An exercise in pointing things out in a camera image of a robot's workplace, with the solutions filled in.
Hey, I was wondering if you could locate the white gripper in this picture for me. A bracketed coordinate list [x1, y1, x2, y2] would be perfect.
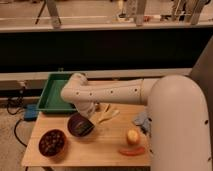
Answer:
[77, 102, 96, 118]

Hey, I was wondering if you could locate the dark eraser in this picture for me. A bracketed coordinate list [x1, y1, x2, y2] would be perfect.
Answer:
[80, 122, 94, 132]

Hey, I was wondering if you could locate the purple bowl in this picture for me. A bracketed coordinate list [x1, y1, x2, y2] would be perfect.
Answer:
[67, 113, 94, 137]

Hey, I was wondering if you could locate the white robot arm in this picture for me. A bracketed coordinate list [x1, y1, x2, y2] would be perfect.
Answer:
[61, 73, 213, 171]

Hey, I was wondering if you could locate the dark red patterned bowl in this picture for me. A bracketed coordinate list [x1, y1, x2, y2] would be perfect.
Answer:
[38, 129, 66, 157]

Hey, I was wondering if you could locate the yellow banana toy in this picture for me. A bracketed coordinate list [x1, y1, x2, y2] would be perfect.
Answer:
[98, 104, 119, 124]

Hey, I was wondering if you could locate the green plastic tray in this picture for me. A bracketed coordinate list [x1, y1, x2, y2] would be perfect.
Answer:
[37, 73, 76, 114]

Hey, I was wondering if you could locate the wooden table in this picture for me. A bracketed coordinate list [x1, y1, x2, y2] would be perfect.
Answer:
[22, 104, 150, 167]

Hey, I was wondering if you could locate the yellow apple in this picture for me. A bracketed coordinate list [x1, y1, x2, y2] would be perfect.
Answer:
[126, 129, 140, 145]

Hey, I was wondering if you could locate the blue box on floor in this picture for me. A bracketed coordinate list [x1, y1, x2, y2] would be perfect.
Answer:
[24, 104, 38, 121]

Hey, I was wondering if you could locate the blue cloth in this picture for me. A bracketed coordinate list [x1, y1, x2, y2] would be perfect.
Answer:
[133, 112, 150, 134]

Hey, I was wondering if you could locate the red sausage toy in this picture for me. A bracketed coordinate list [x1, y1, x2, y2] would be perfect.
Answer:
[118, 147, 145, 156]

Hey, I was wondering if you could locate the black floor cable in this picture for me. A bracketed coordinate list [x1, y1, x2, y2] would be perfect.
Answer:
[6, 97, 29, 148]

